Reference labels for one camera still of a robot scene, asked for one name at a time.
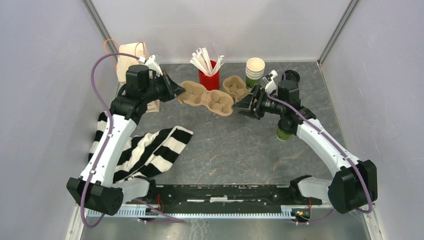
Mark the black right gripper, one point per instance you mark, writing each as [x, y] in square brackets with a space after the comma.
[246, 104]

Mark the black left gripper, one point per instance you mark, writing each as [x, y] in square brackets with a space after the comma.
[175, 90]

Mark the brown pulp cup carrier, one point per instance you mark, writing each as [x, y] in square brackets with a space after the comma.
[216, 101]

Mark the green paper coffee cup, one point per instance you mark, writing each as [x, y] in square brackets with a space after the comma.
[282, 136]

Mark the beige paper gift bag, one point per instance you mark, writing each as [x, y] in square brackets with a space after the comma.
[123, 63]

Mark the black plastic cup lid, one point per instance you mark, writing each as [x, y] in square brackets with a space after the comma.
[287, 126]

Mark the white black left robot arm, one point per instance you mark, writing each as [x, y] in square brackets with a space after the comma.
[95, 188]

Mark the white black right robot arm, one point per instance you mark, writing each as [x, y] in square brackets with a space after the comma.
[354, 184]

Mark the red straw holder cup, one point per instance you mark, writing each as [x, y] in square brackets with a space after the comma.
[209, 82]

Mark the white wrapped straws bundle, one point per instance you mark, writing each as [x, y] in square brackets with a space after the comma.
[201, 60]

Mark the stack of paper cups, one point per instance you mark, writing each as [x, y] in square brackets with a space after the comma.
[254, 71]

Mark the stack of black lids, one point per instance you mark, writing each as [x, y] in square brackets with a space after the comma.
[292, 75]

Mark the black white striped cloth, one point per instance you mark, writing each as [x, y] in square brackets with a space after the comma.
[146, 156]

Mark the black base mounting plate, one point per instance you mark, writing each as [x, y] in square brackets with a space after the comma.
[226, 198]

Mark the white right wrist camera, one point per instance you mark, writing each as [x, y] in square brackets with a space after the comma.
[268, 82]

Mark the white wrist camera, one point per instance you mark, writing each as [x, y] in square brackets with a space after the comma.
[152, 62]
[268, 82]

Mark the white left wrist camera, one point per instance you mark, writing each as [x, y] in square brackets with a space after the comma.
[152, 62]

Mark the white slotted cable duct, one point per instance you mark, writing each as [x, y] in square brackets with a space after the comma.
[142, 211]

